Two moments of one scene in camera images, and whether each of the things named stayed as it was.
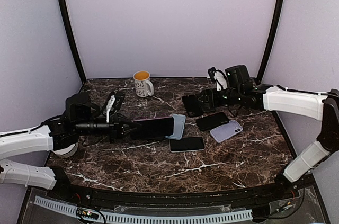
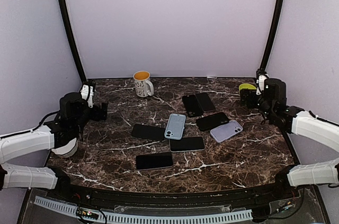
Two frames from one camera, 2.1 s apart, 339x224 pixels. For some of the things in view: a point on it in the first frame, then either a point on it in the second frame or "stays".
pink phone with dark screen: x=157 y=127 to x=154 y=161
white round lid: x=67 y=152 stays
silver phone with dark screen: x=186 y=144 stays
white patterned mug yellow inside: x=143 y=86 stays
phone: x=178 y=124 stays
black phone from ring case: x=207 y=122 stays
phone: x=224 y=132 stays
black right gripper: x=214 y=103 to x=244 y=95
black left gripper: x=115 y=126 to x=97 y=116
